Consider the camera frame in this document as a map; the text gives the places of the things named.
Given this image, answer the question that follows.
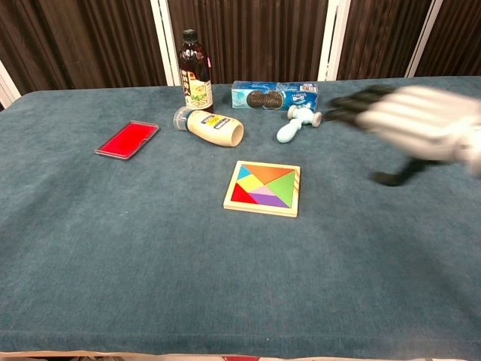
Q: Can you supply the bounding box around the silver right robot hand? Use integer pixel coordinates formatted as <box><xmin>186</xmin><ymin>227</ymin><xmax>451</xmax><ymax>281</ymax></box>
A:
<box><xmin>325</xmin><ymin>84</ymin><xmax>481</xmax><ymax>187</ymax></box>

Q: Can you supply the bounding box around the green triangle tangram piece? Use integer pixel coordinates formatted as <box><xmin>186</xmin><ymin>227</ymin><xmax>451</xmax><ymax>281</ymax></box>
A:
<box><xmin>267</xmin><ymin>168</ymin><xmax>297</xmax><ymax>208</ymax></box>

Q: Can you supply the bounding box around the wooden tangram tray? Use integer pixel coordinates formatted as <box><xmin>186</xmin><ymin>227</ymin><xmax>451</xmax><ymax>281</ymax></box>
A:
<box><xmin>222</xmin><ymin>160</ymin><xmax>302</xmax><ymax>219</ymax></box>

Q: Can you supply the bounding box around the orange triangle tangram piece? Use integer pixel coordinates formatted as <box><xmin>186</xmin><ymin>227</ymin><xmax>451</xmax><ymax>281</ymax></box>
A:
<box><xmin>241</xmin><ymin>164</ymin><xmax>296</xmax><ymax>186</ymax></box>

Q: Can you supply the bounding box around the pink triangular tangram piece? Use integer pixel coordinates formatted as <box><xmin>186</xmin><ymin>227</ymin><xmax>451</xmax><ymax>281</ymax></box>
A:
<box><xmin>250</xmin><ymin>184</ymin><xmax>281</xmax><ymax>197</ymax></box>

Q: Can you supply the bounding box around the purple parallelogram tangram piece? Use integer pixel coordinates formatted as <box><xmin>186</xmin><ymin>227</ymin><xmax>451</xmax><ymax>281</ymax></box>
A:
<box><xmin>250</xmin><ymin>193</ymin><xmax>292</xmax><ymax>209</ymax></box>

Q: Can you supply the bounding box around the yellow square tangram piece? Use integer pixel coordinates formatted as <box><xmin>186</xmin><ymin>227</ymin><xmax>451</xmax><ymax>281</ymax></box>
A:
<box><xmin>236</xmin><ymin>174</ymin><xmax>268</xmax><ymax>195</ymax></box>

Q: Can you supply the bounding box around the red triangle tangram piece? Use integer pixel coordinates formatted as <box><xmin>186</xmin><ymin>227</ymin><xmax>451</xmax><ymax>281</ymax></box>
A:
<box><xmin>229</xmin><ymin>184</ymin><xmax>261</xmax><ymax>205</ymax></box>

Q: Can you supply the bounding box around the dark brown pleated curtain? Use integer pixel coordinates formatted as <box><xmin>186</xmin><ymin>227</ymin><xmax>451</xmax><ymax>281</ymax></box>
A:
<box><xmin>337</xmin><ymin>0</ymin><xmax>434</xmax><ymax>80</ymax></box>
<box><xmin>414</xmin><ymin>0</ymin><xmax>481</xmax><ymax>78</ymax></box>
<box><xmin>167</xmin><ymin>0</ymin><xmax>328</xmax><ymax>85</ymax></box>
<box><xmin>0</xmin><ymin>0</ymin><xmax>167</xmax><ymax>97</ymax></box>

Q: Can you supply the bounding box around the light blue toy hammer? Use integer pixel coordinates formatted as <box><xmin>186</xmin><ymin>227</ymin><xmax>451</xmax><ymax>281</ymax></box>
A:
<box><xmin>276</xmin><ymin>105</ymin><xmax>323</xmax><ymax>144</ymax></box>

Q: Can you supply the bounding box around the blue cookie box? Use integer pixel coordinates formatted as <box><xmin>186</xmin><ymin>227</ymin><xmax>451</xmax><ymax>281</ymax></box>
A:
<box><xmin>231</xmin><ymin>80</ymin><xmax>319</xmax><ymax>111</ymax></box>

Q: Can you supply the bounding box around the cream mayonnaise bottle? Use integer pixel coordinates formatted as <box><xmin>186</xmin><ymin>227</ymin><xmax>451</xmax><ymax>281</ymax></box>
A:
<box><xmin>172</xmin><ymin>106</ymin><xmax>245</xmax><ymax>148</ymax></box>

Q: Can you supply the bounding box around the dark sauce bottle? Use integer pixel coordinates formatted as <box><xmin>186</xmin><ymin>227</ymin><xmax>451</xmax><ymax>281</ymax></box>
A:
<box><xmin>177</xmin><ymin>29</ymin><xmax>214</xmax><ymax>114</ymax></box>

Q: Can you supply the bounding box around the red flat case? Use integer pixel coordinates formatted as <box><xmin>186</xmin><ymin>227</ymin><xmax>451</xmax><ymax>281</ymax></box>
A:
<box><xmin>94</xmin><ymin>120</ymin><xmax>160</xmax><ymax>162</ymax></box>

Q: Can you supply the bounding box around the blue table cloth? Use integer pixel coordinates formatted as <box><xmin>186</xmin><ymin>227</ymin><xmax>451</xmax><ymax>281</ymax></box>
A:
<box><xmin>0</xmin><ymin>76</ymin><xmax>481</xmax><ymax>360</ymax></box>

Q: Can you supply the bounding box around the white frame post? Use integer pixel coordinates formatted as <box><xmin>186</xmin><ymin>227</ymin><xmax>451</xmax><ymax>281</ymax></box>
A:
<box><xmin>317</xmin><ymin>0</ymin><xmax>352</xmax><ymax>82</ymax></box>
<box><xmin>150</xmin><ymin>0</ymin><xmax>182</xmax><ymax>87</ymax></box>
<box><xmin>404</xmin><ymin>0</ymin><xmax>444</xmax><ymax>78</ymax></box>
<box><xmin>0</xmin><ymin>59</ymin><xmax>22</xmax><ymax>110</ymax></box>

